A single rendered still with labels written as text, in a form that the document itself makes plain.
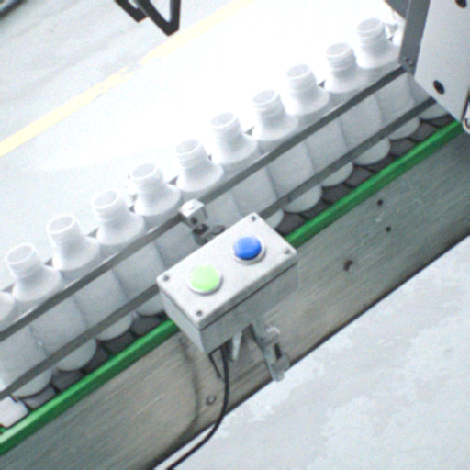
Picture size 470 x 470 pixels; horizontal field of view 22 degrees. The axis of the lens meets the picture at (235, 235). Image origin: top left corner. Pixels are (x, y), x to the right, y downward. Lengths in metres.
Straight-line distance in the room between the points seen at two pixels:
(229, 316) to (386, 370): 1.47
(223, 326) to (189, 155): 0.23
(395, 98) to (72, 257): 0.48
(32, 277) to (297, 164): 0.36
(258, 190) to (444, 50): 0.79
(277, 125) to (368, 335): 1.43
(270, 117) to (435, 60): 0.75
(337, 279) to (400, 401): 1.12
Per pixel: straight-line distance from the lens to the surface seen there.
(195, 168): 1.43
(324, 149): 1.53
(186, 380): 1.50
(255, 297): 1.31
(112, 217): 1.39
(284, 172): 1.50
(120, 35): 4.72
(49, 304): 1.38
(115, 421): 1.47
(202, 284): 1.28
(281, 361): 1.49
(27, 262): 1.36
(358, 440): 2.62
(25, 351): 1.41
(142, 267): 1.42
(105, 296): 1.42
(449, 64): 0.72
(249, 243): 1.31
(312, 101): 1.50
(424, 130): 1.62
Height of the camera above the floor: 1.87
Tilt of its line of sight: 34 degrees down
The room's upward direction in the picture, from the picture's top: 22 degrees counter-clockwise
